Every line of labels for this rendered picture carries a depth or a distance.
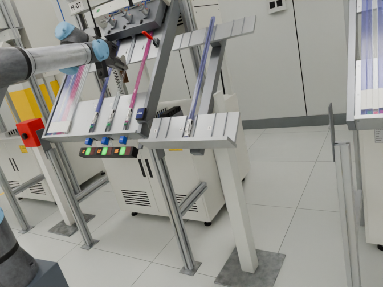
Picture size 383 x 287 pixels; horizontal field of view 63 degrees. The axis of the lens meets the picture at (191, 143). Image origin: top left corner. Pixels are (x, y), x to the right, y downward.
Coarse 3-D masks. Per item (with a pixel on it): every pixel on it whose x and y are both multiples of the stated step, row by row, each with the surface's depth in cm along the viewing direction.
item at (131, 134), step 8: (48, 136) 159; (56, 136) 155; (64, 136) 151; (72, 136) 149; (80, 136) 146; (88, 136) 144; (96, 136) 141; (104, 136) 139; (112, 136) 137; (128, 136) 133; (136, 136) 131
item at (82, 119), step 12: (120, 96) 143; (144, 96) 135; (84, 108) 155; (108, 108) 145; (120, 108) 140; (72, 120) 157; (84, 120) 151; (96, 120) 146; (120, 120) 137; (132, 120) 133; (72, 132) 153; (84, 132) 148
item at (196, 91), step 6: (210, 24) 114; (210, 30) 113; (210, 36) 113; (204, 48) 111; (204, 54) 110; (204, 60) 109; (204, 66) 109; (198, 72) 108; (198, 78) 107; (198, 84) 106; (198, 90) 105; (192, 102) 104; (192, 108) 103; (192, 114) 102
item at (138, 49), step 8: (168, 8) 150; (88, 32) 182; (104, 32) 173; (160, 32) 146; (128, 40) 157; (136, 40) 153; (144, 40) 150; (152, 40) 147; (120, 48) 158; (128, 48) 155; (136, 48) 151; (144, 48) 148; (152, 48) 144; (120, 56) 156; (136, 56) 148; (152, 56) 142; (88, 72) 166
